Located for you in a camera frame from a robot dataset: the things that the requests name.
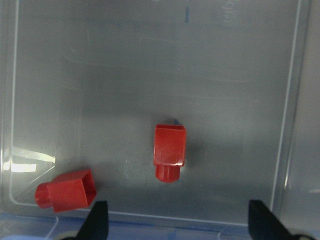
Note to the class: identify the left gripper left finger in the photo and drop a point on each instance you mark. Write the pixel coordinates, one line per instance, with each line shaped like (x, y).
(96, 225)

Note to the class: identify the red block left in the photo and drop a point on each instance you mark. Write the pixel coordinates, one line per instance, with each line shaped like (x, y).
(67, 192)

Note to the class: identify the red block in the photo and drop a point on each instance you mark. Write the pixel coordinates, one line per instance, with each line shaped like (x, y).
(67, 192)
(169, 151)

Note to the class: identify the red block centre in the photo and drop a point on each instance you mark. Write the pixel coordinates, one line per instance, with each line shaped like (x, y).
(169, 151)

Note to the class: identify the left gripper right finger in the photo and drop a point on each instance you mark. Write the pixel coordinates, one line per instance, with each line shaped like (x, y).
(263, 224)

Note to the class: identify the clear plastic storage box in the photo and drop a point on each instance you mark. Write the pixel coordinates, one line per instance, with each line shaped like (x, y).
(83, 84)

